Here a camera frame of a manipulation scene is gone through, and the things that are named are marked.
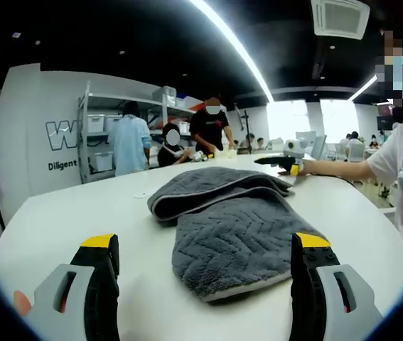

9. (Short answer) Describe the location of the white storage box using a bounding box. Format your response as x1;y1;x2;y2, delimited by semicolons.
86;114;105;134
93;151;114;172

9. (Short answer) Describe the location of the grey towel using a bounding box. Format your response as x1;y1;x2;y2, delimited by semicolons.
146;166;331;303

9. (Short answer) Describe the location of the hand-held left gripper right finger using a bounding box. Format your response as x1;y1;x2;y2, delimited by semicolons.
289;232;384;341

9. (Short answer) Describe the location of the white monitor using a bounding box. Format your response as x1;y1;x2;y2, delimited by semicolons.
310;134;328;161

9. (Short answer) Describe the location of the black tripod stand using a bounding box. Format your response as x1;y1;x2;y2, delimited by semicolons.
235;104;254;154

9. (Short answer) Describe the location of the wall screen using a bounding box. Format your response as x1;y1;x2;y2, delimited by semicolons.
376;104;394;131

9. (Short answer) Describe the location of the short ceiling light strip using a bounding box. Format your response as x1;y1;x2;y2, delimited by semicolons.
349;75;378;102

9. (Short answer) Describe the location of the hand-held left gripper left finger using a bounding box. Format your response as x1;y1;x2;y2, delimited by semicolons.
28;233;121;341

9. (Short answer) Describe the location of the grey storage box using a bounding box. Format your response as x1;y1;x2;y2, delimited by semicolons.
152;85;178;108

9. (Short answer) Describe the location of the grey metal shelf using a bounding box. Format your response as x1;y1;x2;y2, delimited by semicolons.
77;80;205;185

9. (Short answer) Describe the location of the person's left hand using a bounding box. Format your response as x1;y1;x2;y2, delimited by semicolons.
13;289;33;317

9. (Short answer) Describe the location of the white table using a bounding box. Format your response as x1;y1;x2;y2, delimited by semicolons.
0;151;403;341

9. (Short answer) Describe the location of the long ceiling light strip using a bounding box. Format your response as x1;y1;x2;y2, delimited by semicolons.
188;0;275;103

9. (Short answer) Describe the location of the ceiling air conditioner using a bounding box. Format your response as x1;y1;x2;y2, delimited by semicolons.
310;0;371;40

